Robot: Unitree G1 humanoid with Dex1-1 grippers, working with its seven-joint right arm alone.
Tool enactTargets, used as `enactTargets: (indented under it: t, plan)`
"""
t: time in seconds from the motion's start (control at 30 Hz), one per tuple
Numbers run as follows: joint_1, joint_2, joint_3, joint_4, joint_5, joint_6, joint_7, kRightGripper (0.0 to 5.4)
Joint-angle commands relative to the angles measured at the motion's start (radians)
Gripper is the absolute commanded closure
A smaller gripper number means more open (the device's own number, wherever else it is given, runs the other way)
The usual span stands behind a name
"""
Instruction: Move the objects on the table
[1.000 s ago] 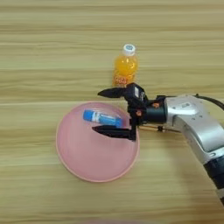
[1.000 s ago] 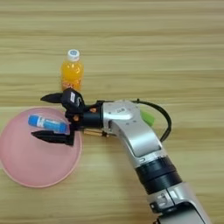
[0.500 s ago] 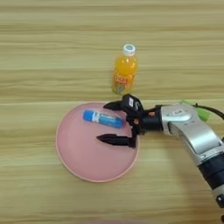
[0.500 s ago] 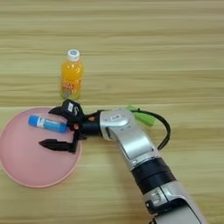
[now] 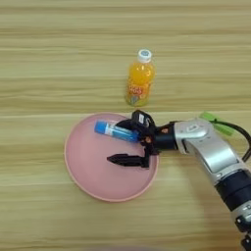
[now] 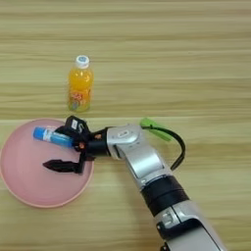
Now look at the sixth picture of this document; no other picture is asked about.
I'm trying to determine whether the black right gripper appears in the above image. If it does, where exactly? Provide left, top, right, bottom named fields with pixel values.
left=41, top=125, right=113, bottom=175

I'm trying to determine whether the blue cylindrical tube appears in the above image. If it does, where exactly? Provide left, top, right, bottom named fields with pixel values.
left=31, top=125, right=75, bottom=149

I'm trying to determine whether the orange juice bottle white cap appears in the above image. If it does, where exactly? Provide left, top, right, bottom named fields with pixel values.
left=67, top=54, right=95, bottom=114

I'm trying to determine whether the black box white label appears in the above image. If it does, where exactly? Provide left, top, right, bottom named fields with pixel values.
left=64, top=115, right=90, bottom=141

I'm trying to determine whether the pink round plate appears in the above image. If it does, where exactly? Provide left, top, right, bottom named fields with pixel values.
left=0, top=118, right=95, bottom=209

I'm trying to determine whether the green flat plastic piece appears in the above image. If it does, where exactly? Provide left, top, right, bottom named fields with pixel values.
left=139, top=117, right=173, bottom=142

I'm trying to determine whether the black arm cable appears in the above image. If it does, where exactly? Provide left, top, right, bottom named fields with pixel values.
left=147, top=125, right=186, bottom=172

